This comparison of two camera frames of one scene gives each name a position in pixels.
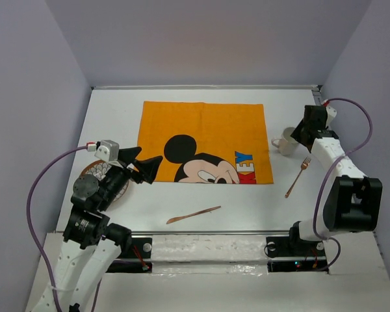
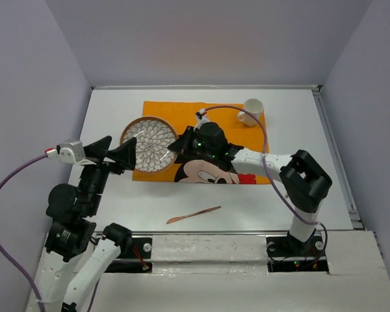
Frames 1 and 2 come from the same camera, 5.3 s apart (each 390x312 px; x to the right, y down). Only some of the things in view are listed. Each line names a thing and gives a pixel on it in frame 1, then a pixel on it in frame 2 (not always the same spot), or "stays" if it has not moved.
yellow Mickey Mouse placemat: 205,142 stays
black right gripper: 297,133 to 182,143
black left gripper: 148,168 to 125,153
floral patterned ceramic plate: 96,168 to 153,136
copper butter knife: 175,218 stays
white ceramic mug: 286,144 to 254,106
